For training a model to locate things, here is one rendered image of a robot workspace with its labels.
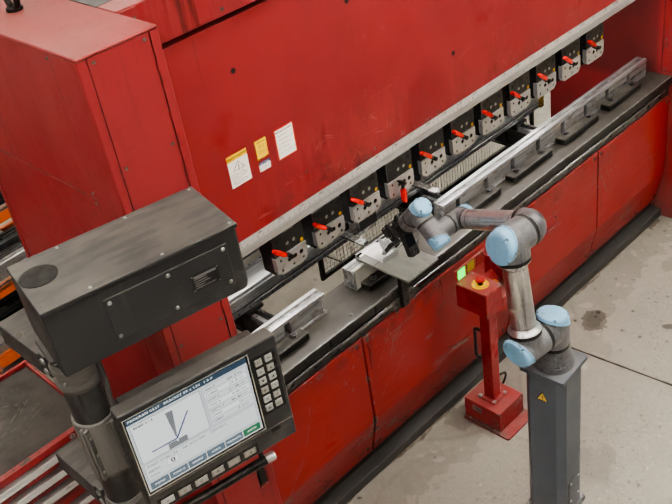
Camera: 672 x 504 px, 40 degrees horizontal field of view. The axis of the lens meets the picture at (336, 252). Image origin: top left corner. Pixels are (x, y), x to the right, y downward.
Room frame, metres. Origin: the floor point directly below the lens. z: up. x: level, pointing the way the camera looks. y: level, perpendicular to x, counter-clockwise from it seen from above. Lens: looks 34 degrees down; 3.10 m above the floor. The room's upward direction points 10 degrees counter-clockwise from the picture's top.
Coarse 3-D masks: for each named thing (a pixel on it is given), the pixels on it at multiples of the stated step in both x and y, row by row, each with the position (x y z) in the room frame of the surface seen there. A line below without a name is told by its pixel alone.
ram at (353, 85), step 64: (320, 0) 2.98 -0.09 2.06; (384, 0) 3.17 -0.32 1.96; (448, 0) 3.39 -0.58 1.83; (512, 0) 3.65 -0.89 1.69; (576, 0) 3.95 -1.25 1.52; (192, 64) 2.63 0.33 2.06; (256, 64) 2.78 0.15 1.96; (320, 64) 2.95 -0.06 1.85; (384, 64) 3.15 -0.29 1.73; (448, 64) 3.37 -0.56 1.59; (512, 64) 3.64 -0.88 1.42; (192, 128) 2.60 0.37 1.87; (256, 128) 2.75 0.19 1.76; (320, 128) 2.92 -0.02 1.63; (384, 128) 3.12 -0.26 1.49; (256, 192) 2.71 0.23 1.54
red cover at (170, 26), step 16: (112, 0) 2.59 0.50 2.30; (128, 0) 2.56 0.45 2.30; (144, 0) 2.55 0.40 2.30; (160, 0) 2.58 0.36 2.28; (176, 0) 2.61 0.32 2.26; (192, 0) 2.65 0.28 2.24; (208, 0) 2.68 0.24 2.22; (224, 0) 2.72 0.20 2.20; (240, 0) 2.75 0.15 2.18; (256, 0) 2.79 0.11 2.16; (128, 16) 2.50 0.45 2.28; (144, 16) 2.54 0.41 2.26; (160, 16) 2.57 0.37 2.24; (176, 16) 2.60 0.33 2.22; (192, 16) 2.64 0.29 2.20; (208, 16) 2.67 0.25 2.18; (160, 32) 2.56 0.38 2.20; (176, 32) 2.59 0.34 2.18
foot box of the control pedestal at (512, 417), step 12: (480, 384) 3.11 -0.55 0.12; (504, 384) 3.08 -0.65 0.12; (468, 396) 3.04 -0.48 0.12; (504, 396) 3.00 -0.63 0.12; (516, 396) 2.99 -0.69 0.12; (468, 408) 3.03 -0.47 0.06; (480, 408) 2.98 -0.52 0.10; (492, 408) 2.94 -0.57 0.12; (504, 408) 2.93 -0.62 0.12; (516, 408) 2.98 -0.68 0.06; (480, 420) 2.98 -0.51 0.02; (492, 420) 2.93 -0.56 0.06; (504, 420) 2.92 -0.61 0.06; (516, 420) 2.95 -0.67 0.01; (492, 432) 2.91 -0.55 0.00; (504, 432) 2.89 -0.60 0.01; (516, 432) 2.88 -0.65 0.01
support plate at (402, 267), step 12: (384, 240) 3.10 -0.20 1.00; (420, 252) 2.97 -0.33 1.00; (372, 264) 2.95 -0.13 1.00; (384, 264) 2.93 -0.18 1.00; (396, 264) 2.92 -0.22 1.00; (408, 264) 2.91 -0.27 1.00; (420, 264) 2.89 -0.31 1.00; (432, 264) 2.89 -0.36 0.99; (396, 276) 2.85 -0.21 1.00; (408, 276) 2.83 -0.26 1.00
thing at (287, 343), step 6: (300, 330) 2.74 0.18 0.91; (288, 336) 2.72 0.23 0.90; (300, 336) 2.70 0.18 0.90; (306, 336) 2.71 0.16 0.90; (282, 342) 2.69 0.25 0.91; (288, 342) 2.68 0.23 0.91; (294, 342) 2.67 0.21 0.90; (300, 342) 2.69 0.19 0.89; (282, 348) 2.65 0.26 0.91; (288, 348) 2.65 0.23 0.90; (294, 348) 2.67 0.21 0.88; (282, 354) 2.63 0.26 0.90
